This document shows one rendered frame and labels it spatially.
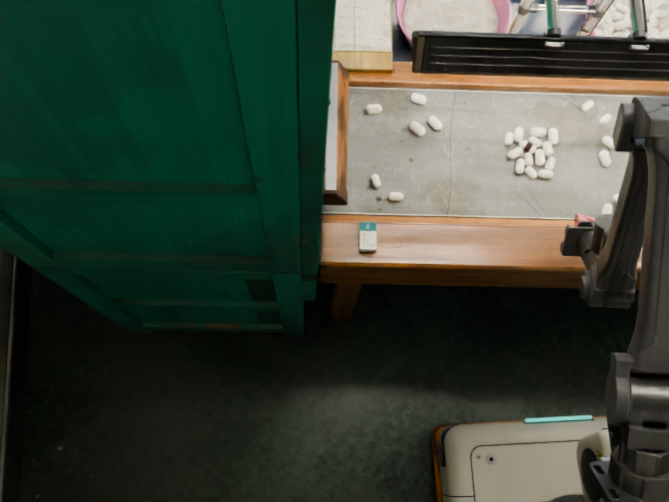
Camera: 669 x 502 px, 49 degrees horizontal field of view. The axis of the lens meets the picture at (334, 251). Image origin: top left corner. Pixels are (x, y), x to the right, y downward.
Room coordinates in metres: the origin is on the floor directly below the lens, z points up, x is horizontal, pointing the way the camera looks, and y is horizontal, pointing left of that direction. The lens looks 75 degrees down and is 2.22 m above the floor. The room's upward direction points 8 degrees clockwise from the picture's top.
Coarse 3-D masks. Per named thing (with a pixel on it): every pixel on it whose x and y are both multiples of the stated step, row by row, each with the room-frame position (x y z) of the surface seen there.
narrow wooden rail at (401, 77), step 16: (400, 64) 0.85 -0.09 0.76; (352, 80) 0.79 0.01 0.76; (368, 80) 0.80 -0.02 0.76; (384, 80) 0.80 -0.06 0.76; (400, 80) 0.81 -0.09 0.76; (416, 80) 0.81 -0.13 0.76; (432, 80) 0.82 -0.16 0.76; (448, 80) 0.82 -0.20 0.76; (464, 80) 0.83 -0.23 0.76; (480, 80) 0.84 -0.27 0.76; (496, 80) 0.84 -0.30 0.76; (512, 80) 0.85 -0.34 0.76; (528, 80) 0.85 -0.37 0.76; (544, 80) 0.86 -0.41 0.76; (560, 80) 0.86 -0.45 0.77; (576, 80) 0.87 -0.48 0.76; (592, 80) 0.88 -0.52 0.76; (608, 80) 0.88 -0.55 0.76; (624, 80) 0.89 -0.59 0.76
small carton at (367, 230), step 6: (360, 222) 0.46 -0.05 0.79; (366, 222) 0.46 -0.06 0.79; (372, 222) 0.46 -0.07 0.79; (360, 228) 0.45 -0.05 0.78; (366, 228) 0.45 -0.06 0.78; (372, 228) 0.45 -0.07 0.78; (360, 234) 0.43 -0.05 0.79; (366, 234) 0.44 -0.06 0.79; (372, 234) 0.44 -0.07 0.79; (360, 240) 0.42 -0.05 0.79; (366, 240) 0.42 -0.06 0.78; (372, 240) 0.42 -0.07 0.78; (360, 246) 0.41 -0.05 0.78; (366, 246) 0.41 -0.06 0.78; (372, 246) 0.41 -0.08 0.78
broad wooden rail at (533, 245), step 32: (352, 224) 0.46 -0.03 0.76; (384, 224) 0.47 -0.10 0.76; (416, 224) 0.48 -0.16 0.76; (448, 224) 0.49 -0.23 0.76; (480, 224) 0.50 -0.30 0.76; (512, 224) 0.51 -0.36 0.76; (544, 224) 0.52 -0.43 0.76; (320, 256) 0.38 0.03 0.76; (352, 256) 0.39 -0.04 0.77; (384, 256) 0.40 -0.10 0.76; (416, 256) 0.41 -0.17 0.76; (448, 256) 0.42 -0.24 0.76; (480, 256) 0.43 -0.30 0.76; (512, 256) 0.44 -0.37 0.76; (544, 256) 0.45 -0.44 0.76; (576, 256) 0.46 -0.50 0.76; (640, 256) 0.48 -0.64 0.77; (576, 288) 0.44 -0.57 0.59
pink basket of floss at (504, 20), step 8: (400, 0) 1.02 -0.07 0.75; (496, 0) 1.07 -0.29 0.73; (504, 0) 1.05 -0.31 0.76; (400, 8) 1.00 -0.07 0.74; (496, 8) 1.05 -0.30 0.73; (504, 8) 1.04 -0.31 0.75; (400, 16) 0.98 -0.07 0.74; (504, 16) 1.02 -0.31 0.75; (400, 24) 0.94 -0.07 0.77; (504, 24) 1.00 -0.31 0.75; (504, 32) 0.97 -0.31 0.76; (408, 40) 0.91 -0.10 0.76
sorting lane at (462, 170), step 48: (384, 96) 0.78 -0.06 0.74; (432, 96) 0.79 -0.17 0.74; (480, 96) 0.81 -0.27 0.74; (528, 96) 0.83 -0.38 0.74; (576, 96) 0.85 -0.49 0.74; (624, 96) 0.86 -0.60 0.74; (384, 144) 0.66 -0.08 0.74; (432, 144) 0.68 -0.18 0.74; (480, 144) 0.69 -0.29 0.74; (576, 144) 0.73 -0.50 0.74; (384, 192) 0.55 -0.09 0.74; (432, 192) 0.56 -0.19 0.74; (480, 192) 0.58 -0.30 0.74; (528, 192) 0.60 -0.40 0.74; (576, 192) 0.61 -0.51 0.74
